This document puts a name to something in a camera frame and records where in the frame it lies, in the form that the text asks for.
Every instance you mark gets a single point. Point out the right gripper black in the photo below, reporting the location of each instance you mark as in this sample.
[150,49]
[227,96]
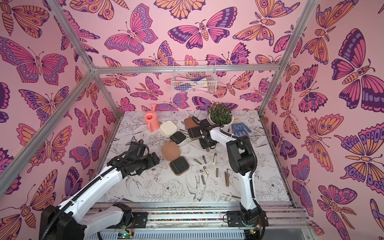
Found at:
[205,132]

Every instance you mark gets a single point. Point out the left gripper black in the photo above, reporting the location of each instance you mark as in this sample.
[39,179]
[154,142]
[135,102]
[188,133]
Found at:
[151,162]

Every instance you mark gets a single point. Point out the tan brown clipper case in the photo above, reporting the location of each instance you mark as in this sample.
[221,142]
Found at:
[177,162]

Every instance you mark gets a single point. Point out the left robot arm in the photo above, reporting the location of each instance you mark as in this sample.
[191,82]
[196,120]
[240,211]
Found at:
[68,220]

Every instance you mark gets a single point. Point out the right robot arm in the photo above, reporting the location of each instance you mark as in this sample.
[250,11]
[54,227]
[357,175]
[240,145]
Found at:
[243,161]

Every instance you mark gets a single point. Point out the dark brown clipper case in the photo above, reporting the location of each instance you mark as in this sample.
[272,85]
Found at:
[193,128]

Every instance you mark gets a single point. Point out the gold nail clipper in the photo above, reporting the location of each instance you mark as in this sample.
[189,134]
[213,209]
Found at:
[206,170]

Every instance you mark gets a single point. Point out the cream clipper case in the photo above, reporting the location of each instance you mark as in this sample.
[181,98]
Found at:
[170,130]

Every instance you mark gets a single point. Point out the long brown nail clipper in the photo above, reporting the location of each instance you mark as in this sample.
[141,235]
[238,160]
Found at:
[227,181]

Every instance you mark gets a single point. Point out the grey nail clipper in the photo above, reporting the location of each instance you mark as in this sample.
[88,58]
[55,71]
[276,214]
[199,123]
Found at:
[203,180]

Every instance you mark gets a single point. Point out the white potted green plant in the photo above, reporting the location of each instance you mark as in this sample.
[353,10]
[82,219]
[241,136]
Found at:
[220,114]

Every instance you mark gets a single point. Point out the blue gardening glove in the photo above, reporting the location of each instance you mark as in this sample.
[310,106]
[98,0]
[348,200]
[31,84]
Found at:
[240,130]

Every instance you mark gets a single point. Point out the pink watering can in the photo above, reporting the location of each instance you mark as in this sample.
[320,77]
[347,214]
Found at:
[151,119]

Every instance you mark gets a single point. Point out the white wire wall basket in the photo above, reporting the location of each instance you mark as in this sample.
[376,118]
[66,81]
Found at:
[194,77]

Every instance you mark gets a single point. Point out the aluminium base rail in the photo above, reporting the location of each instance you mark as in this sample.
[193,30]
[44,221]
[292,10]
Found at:
[194,221]

